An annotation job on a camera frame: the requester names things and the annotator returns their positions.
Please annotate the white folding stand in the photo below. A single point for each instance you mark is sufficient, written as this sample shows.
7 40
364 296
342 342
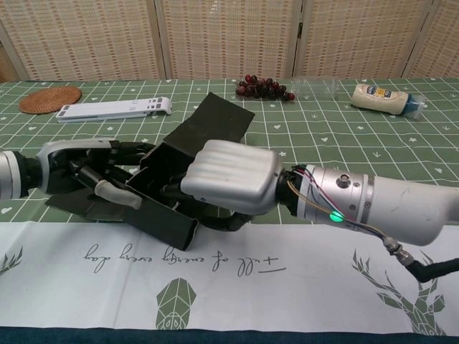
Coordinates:
111 109

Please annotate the black cardboard box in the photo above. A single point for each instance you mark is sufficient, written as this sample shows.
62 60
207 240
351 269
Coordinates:
222 118

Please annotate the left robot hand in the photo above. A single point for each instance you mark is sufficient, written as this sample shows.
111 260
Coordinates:
71 150

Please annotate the mayonnaise squeeze bottle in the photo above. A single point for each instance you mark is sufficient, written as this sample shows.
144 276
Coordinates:
380 98

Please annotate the round woven brown coaster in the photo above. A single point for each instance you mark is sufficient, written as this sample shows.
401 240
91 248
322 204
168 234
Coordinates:
50 100

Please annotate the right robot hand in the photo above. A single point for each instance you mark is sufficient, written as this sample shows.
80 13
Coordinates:
233 175

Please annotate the clear plastic cup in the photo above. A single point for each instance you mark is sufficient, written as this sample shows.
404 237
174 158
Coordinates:
315 89

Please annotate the green grid tablecloth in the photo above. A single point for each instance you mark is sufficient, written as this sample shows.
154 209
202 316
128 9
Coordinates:
322 143

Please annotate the bunch of red grapes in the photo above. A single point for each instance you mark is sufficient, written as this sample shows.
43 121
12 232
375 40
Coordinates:
261 89

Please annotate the bamboo folding screen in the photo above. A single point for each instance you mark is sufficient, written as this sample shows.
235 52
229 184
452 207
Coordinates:
229 36

